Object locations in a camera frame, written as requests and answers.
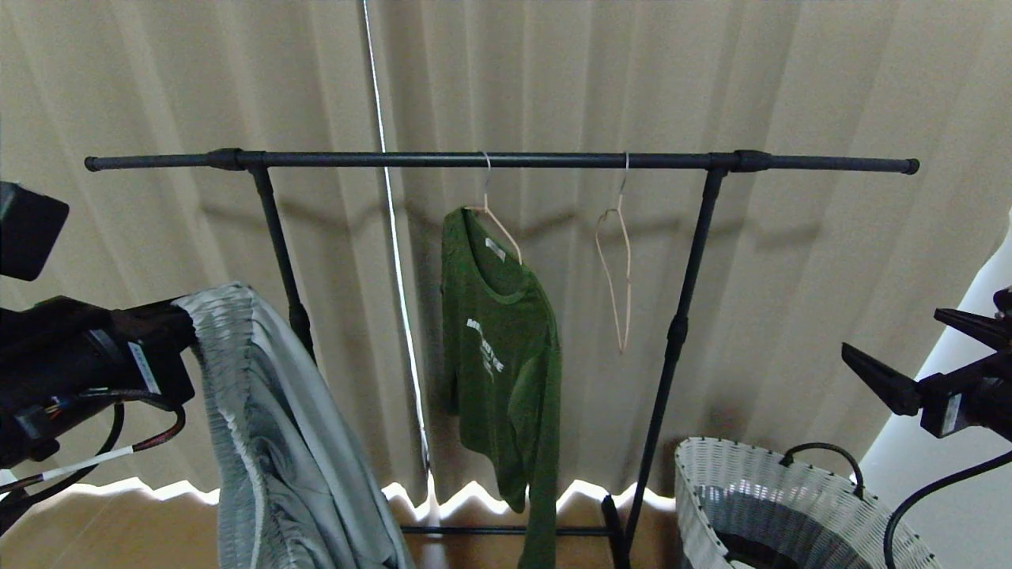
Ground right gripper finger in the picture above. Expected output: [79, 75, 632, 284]
[840, 341, 923, 417]
[933, 308, 1012, 353]

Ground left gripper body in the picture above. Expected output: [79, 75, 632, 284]
[0, 296, 197, 467]

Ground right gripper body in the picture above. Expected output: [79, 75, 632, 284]
[917, 352, 1012, 442]

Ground pink clothes hanger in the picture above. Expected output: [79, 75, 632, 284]
[595, 153, 633, 355]
[466, 152, 524, 266]

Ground green long-sleeved shirt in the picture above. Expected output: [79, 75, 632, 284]
[439, 207, 564, 569]

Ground white laundry basket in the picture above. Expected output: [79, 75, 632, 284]
[674, 437, 938, 569]

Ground black clothes rack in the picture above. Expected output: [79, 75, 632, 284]
[85, 148, 920, 569]

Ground beige curtain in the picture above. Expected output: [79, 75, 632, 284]
[0, 0, 1012, 522]

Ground black cable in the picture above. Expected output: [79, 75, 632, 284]
[0, 403, 126, 522]
[883, 449, 1012, 569]

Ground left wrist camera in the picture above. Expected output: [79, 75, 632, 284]
[0, 182, 70, 282]

